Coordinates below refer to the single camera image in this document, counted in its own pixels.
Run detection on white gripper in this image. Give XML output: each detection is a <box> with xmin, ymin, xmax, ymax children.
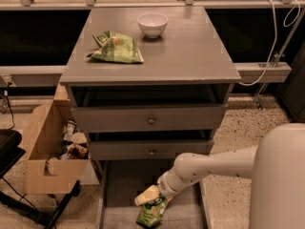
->
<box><xmin>134</xmin><ymin>168</ymin><xmax>185</xmax><ymax>206</ymax></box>

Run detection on green rice chip bag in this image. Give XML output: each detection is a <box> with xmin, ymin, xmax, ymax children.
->
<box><xmin>136</xmin><ymin>195</ymin><xmax>171</xmax><ymax>228</ymax></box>

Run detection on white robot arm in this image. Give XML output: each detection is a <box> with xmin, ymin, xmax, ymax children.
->
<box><xmin>134</xmin><ymin>123</ymin><xmax>305</xmax><ymax>229</ymax></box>

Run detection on open bottom grey drawer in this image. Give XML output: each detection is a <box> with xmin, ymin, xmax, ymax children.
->
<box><xmin>97</xmin><ymin>159</ymin><xmax>210</xmax><ymax>229</ymax></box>

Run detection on middle grey drawer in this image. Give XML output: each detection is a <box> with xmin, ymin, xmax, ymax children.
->
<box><xmin>89</xmin><ymin>140</ymin><xmax>214</xmax><ymax>160</ymax></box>

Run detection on top grey drawer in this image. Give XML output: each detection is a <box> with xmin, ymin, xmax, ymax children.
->
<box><xmin>71</xmin><ymin>104</ymin><xmax>227</xmax><ymax>133</ymax></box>

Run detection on grey wooden drawer cabinet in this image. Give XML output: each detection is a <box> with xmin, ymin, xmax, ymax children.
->
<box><xmin>59</xmin><ymin>6</ymin><xmax>242</xmax><ymax>229</ymax></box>

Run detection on green chip bag on counter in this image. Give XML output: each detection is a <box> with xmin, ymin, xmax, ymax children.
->
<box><xmin>88</xmin><ymin>31</ymin><xmax>144</xmax><ymax>64</ymax></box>

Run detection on snack packages in box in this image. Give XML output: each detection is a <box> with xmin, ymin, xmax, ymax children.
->
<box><xmin>59</xmin><ymin>120</ymin><xmax>89</xmax><ymax>159</ymax></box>

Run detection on cardboard box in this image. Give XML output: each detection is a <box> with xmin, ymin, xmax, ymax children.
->
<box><xmin>22</xmin><ymin>84</ymin><xmax>98</xmax><ymax>194</ymax></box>

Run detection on black folding stand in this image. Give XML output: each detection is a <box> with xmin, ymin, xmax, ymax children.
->
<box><xmin>0</xmin><ymin>129</ymin><xmax>80</xmax><ymax>229</ymax></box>

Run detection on white ceramic bowl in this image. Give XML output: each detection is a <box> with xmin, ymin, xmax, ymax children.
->
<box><xmin>137</xmin><ymin>12</ymin><xmax>169</xmax><ymax>38</ymax></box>

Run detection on grey metal railing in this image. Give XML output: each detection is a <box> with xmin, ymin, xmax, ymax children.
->
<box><xmin>0</xmin><ymin>0</ymin><xmax>305</xmax><ymax>88</ymax></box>

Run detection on black cable on left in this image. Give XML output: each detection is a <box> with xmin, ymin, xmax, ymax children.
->
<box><xmin>1</xmin><ymin>79</ymin><xmax>16</xmax><ymax>131</ymax></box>

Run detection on white cable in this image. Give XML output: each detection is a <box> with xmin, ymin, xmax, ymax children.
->
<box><xmin>237</xmin><ymin>0</ymin><xmax>302</xmax><ymax>88</ymax></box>

